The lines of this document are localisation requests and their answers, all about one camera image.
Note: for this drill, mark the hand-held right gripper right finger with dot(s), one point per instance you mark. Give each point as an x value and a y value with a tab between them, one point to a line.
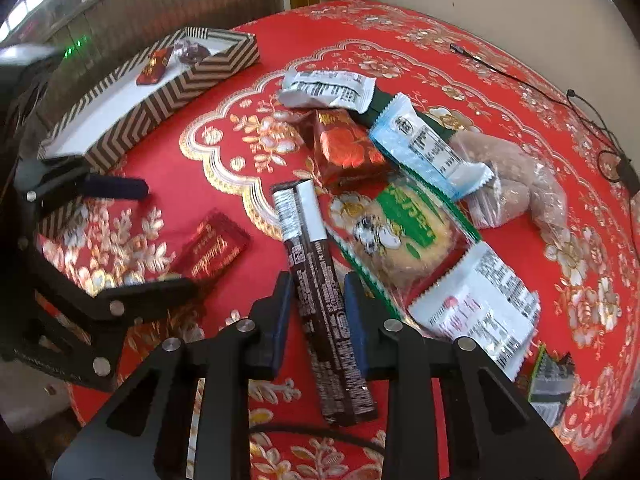
354	310

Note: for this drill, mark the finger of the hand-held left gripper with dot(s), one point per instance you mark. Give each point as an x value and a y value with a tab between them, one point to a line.
120	188
150	292

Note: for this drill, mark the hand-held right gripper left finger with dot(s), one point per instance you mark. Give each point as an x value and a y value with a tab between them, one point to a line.
282	310

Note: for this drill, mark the dark brown chocolate bar packet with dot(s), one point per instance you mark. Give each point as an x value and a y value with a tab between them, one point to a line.
320	285

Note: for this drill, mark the small red snack packet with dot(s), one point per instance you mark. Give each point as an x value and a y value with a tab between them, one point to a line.
155	66
215	250

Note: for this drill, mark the chevron striped cardboard box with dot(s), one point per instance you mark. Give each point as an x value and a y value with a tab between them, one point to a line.
125	100

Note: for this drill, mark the light blue snack packet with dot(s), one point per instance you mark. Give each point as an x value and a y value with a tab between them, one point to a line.
415	145

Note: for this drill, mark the grey green snack packet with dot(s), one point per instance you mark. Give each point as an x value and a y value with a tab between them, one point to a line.
550	382

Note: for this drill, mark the green cookie packet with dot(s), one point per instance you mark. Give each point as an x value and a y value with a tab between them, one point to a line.
410	240

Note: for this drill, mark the white printed snack packet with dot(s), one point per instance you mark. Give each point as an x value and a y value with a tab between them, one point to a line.
475	310

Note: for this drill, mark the dark brown clear candy packet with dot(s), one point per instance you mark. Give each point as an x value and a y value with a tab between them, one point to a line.
192	50

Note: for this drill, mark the red foil snack packet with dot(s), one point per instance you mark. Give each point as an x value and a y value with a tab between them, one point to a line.
340	145

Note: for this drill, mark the slatted wooden panel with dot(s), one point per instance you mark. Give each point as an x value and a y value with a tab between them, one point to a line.
175	0

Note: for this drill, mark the dark green snack packet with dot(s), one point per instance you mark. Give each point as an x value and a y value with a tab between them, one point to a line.
380	103

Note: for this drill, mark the clear bag of brown pastries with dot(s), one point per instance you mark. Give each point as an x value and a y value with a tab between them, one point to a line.
520	180

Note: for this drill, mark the white grey snack packet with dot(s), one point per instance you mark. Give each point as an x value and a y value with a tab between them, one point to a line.
325	87

